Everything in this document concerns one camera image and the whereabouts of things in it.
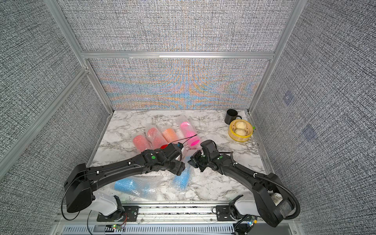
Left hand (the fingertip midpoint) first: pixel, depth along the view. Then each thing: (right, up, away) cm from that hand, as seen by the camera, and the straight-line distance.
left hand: (183, 165), depth 78 cm
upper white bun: (+40, +22, +25) cm, 52 cm away
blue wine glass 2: (-21, -10, -3) cm, 23 cm away
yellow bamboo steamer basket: (+34, +14, +22) cm, 43 cm away
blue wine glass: (-1, -8, -2) cm, 9 cm away
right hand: (+2, +4, +3) cm, 5 cm away
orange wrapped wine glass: (-10, +15, +25) cm, 31 cm away
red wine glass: (-18, +13, +14) cm, 26 cm away
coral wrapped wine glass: (-26, +10, +13) cm, 31 cm away
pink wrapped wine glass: (+4, +15, +17) cm, 23 cm away
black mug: (+34, +28, +28) cm, 52 cm away
